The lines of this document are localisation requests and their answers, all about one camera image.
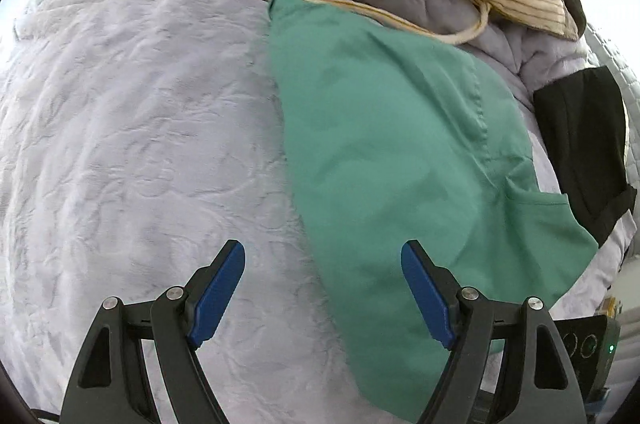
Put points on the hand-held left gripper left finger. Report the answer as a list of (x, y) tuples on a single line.
[(217, 299)]

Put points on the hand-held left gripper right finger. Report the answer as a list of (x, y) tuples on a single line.
[(427, 299)]

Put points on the green work jacket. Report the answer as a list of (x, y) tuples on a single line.
[(390, 154)]

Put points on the lavender quilted blanket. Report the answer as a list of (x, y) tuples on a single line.
[(125, 154)]

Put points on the black cloth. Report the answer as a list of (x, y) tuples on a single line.
[(580, 144)]

